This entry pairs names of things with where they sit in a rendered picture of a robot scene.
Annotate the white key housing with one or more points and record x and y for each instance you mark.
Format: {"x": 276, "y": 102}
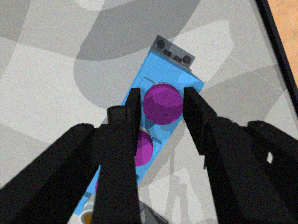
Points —
{"x": 148, "y": 216}

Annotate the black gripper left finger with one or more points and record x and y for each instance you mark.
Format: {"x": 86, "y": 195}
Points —
{"x": 49, "y": 189}

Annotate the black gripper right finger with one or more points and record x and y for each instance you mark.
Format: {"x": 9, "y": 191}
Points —
{"x": 242, "y": 185}

